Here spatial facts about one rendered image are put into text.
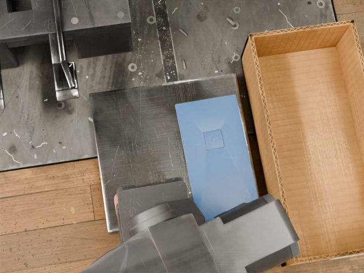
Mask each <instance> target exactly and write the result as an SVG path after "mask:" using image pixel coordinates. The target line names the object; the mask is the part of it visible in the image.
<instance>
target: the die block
mask: <svg viewBox="0 0 364 273"><path fill-rule="evenodd" d="M11 1H17V0H8V7H9V13H11V12H13V11H12V2H11ZM64 37H65V41H66V40H72V39H73V40H74V44H75V48H76V51H77V55H78V58H79V59H84V58H89V57H97V56H105V55H112V54H120V53H128V52H133V40H132V26H128V27H121V28H113V29H105V30H97V31H89V32H81V33H75V34H68V35H64ZM42 43H50V42H49V37H44V38H36V39H30V40H22V41H15V42H7V43H0V60H1V69H9V68H17V67H18V56H17V47H21V46H29V45H34V44H42Z"/></svg>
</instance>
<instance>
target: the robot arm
mask: <svg viewBox="0 0 364 273"><path fill-rule="evenodd" d="M116 193H117V194H116V195H115V197H114V203H115V210H116V215H117V219H118V226H119V234H120V242H121V244H120V245H118V246H116V247H115V248H113V249H111V250H109V251H107V252H106V253H104V254H103V255H102V256H100V257H99V258H98V259H96V260H95V261H94V262H92V263H91V265H90V266H89V267H87V268H85V269H84V270H82V271H80V272H78V273H264V272H266V271H268V270H270V269H272V268H274V267H276V266H278V265H280V264H282V263H284V262H286V261H288V260H290V259H293V258H295V257H297V256H299V255H300V250H299V246H298V242H297V241H299V240H300V239H299V237H298V235H297V233H296V231H295V229H294V227H293V225H292V223H291V221H290V219H289V217H288V215H287V213H286V211H285V209H284V207H283V205H282V203H281V201H280V200H279V199H278V200H276V199H275V198H274V197H273V196H272V195H271V194H269V193H268V194H266V195H264V196H262V197H260V198H258V199H255V200H253V201H251V202H249V203H241V204H239V205H238V206H236V207H234V208H232V209H230V210H228V211H225V212H223V213H221V214H219V215H217V216H215V217H214V219H212V220H210V221H208V222H205V216H204V215H203V214H202V212H201V211H200V209H199V208H198V206H197V205H196V204H195V202H194V201H193V200H192V198H188V193H187V185H186V183H185V182H184V180H183V179H182V178H180V177H176V178H170V179H164V182H160V183H154V184H148V185H141V186H136V184H134V185H128V186H122V187H119V188H118V189H117V191H116Z"/></svg>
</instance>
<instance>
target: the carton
mask: <svg viewBox="0 0 364 273"><path fill-rule="evenodd" d="M240 58H241V62H242V67H243V73H244V78H245V83H246V88H247V92H248V97H249V103H250V108H251V114H252V119H253V124H254V128H255V133H256V139H257V144H258V149H259V154H260V158H261V164H262V169H263V174H264V180H265V185H266V190H267V194H268V193H269V194H271V195H272V196H273V197H274V198H275V199H276V200H278V199H279V200H280V201H281V203H282V205H283V207H284V209H285V211H286V213H287V215H288V217H289V219H290V221H291V223H292V225H293V227H294V229H295V231H296V233H297V235H298V237H299V239H300V240H298V241H297V242H298V246H299V250H300V255H299V256H297V257H295V258H293V259H290V260H288V261H286V262H284V263H282V264H281V266H282V267H289V266H293V265H300V264H306V263H313V262H319V261H326V260H332V259H338V258H345V257H352V256H358V255H364V58H363V54H362V50H361V46H360V41H359V37H358V32H357V29H356V25H355V21H354V20H349V21H341V22H333V23H326V24H318V25H310V26H305V27H297V28H289V29H282V30H274V31H266V32H258V33H253V34H248V37H247V40H246V43H245V46H244V49H243V52H242V55H241V57H240Z"/></svg>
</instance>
